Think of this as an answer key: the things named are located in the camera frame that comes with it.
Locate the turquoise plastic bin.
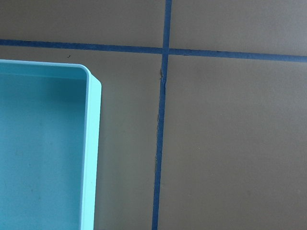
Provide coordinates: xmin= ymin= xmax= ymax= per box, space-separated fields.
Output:
xmin=0 ymin=60 xmax=102 ymax=230

